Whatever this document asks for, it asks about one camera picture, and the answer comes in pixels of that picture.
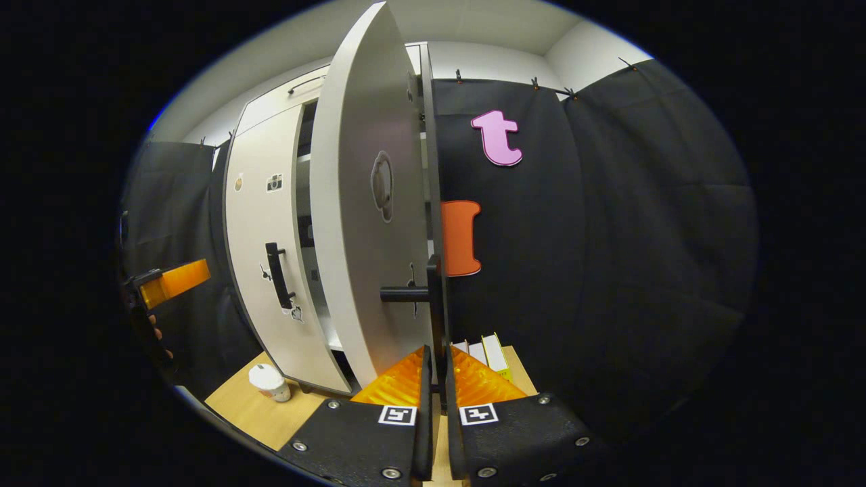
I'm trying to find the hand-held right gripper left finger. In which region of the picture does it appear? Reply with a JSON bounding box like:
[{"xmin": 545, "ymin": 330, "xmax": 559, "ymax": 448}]
[{"xmin": 277, "ymin": 345, "xmax": 434, "ymax": 482}]

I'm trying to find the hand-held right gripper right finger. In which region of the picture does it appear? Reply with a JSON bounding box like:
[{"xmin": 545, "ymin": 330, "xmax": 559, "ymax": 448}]
[{"xmin": 443, "ymin": 345, "xmax": 610, "ymax": 482}]

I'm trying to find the black door handle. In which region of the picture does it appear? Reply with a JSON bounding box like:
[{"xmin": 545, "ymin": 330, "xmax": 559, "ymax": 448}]
[
  {"xmin": 380, "ymin": 256, "xmax": 451, "ymax": 407},
  {"xmin": 265, "ymin": 241, "xmax": 297, "ymax": 310}
]

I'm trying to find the cabinet door with camera sticker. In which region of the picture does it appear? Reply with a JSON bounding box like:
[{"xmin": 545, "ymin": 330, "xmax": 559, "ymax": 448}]
[{"xmin": 223, "ymin": 103, "xmax": 352, "ymax": 396}]

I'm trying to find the beige double-door shoe cabinet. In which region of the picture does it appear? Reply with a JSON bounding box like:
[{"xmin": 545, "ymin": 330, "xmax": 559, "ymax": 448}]
[{"xmin": 223, "ymin": 42, "xmax": 451, "ymax": 396}]

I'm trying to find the cabinet door with headphone sticker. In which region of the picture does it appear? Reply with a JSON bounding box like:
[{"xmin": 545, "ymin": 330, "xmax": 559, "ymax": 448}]
[{"xmin": 310, "ymin": 1, "xmax": 437, "ymax": 390}]

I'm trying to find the beige cabinet drawer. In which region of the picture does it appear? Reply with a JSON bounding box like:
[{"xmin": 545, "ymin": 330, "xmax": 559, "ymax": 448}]
[{"xmin": 237, "ymin": 43, "xmax": 427, "ymax": 136}]

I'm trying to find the black backdrop cloth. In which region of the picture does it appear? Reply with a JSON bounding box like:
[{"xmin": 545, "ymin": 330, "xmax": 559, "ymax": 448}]
[
  {"xmin": 120, "ymin": 141, "xmax": 268, "ymax": 400},
  {"xmin": 432, "ymin": 60, "xmax": 760, "ymax": 447}
]

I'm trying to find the yellow product box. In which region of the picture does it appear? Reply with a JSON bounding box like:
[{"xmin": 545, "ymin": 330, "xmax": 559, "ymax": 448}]
[{"xmin": 481, "ymin": 332, "xmax": 514, "ymax": 381}]

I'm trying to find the white paper cup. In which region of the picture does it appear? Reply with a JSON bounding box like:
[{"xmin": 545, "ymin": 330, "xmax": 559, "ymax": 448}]
[{"xmin": 248, "ymin": 363, "xmax": 292, "ymax": 404}]

